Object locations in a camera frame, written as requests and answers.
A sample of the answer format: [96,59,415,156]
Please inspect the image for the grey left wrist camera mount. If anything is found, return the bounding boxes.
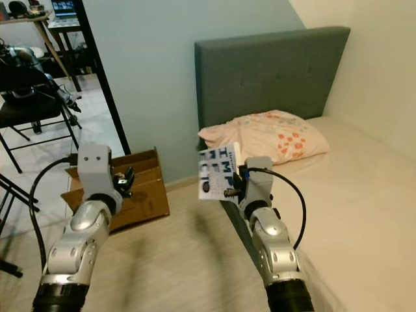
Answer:
[77,144,121,202]

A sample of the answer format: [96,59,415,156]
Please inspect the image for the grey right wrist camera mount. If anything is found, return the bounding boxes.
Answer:
[240,156,274,209]

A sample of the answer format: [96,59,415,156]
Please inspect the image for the black door frame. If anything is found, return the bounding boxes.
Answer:
[75,0,131,155]

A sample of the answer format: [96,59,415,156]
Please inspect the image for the open black laptop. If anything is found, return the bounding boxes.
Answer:
[51,0,85,27]

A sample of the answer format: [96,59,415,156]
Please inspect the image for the black folding chair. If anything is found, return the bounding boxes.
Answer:
[0,62,82,175]

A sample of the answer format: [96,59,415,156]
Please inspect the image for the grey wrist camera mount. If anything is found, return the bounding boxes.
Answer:
[77,144,121,202]
[240,156,274,209]

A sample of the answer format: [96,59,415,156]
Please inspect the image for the pink dotted pillow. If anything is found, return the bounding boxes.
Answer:
[198,109,331,166]

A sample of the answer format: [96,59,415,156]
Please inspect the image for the dark grey bed frame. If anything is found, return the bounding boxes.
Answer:
[224,200,274,300]

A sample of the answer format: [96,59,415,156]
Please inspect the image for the dark tangled equipment pile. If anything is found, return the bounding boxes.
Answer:
[0,42,82,114]

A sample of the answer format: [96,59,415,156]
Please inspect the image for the grey green upholstered headboard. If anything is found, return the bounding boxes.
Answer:
[194,26,352,131]

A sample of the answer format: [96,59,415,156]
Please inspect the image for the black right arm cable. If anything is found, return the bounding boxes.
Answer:
[247,167,307,251]

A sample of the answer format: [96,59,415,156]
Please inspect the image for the black metal frame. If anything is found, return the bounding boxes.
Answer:
[0,175,40,277]

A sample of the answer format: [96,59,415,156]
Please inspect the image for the cream sheeted bed mattress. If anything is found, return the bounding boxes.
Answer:
[227,116,416,312]

